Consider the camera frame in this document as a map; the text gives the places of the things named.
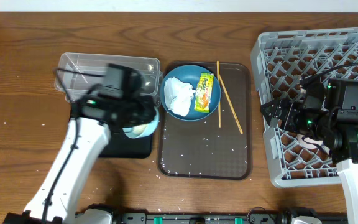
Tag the brown serving tray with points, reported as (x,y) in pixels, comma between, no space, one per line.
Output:
(211,148)

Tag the clear plastic bin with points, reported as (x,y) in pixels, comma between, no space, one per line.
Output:
(82,71)

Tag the light blue rice bowl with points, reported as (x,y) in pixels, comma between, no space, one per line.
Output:
(143,130)

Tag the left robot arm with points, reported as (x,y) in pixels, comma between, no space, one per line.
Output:
(115,103)

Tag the white cup pink inside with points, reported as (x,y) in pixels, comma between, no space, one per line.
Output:
(307,142)

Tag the white tissue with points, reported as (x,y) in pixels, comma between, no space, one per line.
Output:
(178,96)

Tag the black plastic tray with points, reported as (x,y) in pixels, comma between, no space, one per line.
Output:
(129,147)

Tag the yellow green snack wrapper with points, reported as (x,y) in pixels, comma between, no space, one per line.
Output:
(203,92)

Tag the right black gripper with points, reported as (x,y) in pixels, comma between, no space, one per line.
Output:
(293,104)

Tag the blue plate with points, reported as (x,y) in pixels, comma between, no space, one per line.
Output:
(191,74)

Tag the grey dishwasher rack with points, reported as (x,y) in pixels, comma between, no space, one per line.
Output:
(279,60)

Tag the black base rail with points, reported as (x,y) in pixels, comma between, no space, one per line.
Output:
(216,218)

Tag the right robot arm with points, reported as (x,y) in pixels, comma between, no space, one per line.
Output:
(328,114)

